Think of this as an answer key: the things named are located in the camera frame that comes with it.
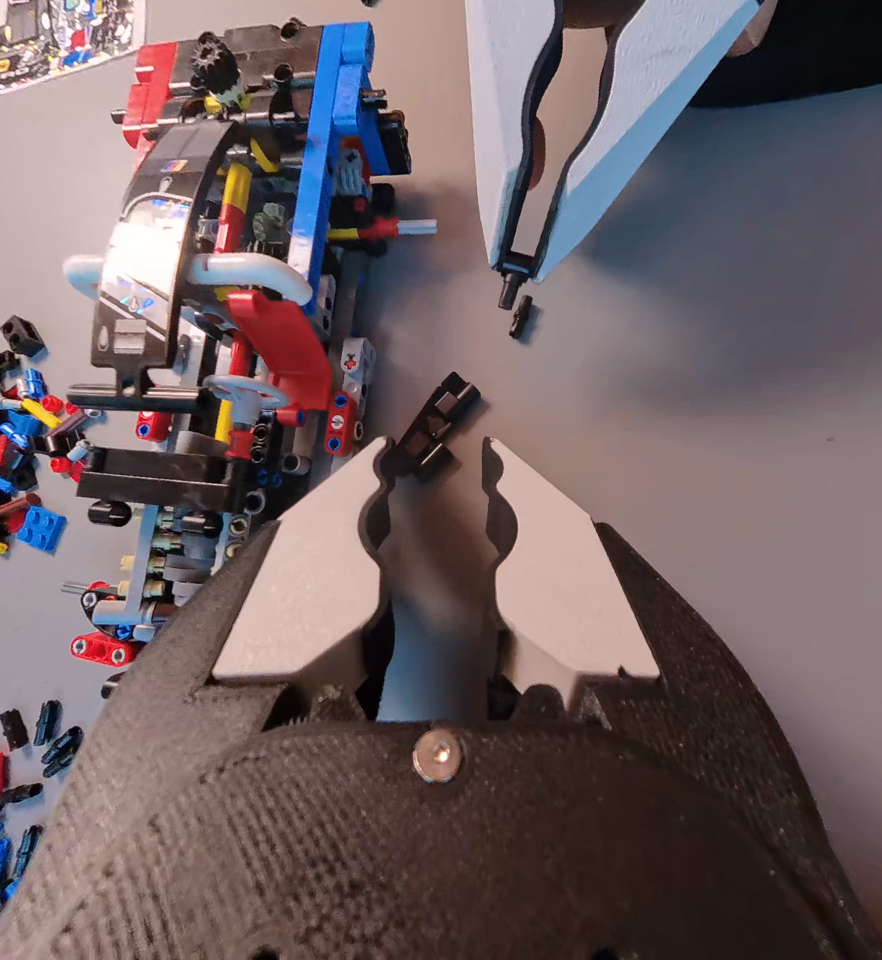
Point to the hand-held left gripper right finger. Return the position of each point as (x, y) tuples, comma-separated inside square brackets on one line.
[(568, 592)]

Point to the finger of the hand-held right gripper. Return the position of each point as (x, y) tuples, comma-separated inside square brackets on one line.
[(501, 112), (658, 82)]

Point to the person's right hand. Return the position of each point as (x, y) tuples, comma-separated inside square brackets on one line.
[(752, 34)]

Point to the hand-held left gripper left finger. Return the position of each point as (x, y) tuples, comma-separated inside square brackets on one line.
[(313, 592)]

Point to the black lego subassembly red pin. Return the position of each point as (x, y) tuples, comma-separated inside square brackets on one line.
[(437, 435)]

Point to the black wrist rest pad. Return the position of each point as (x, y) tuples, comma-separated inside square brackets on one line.
[(808, 67)]

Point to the black lego brick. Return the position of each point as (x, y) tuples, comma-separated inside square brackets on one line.
[(22, 335)]

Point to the holographic sticker sheet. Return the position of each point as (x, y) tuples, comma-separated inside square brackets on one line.
[(43, 37)]

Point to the pile of blue black pins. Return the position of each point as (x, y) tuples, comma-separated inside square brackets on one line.
[(6, 825)]

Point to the partly built lego car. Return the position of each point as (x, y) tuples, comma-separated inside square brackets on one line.
[(246, 300)]

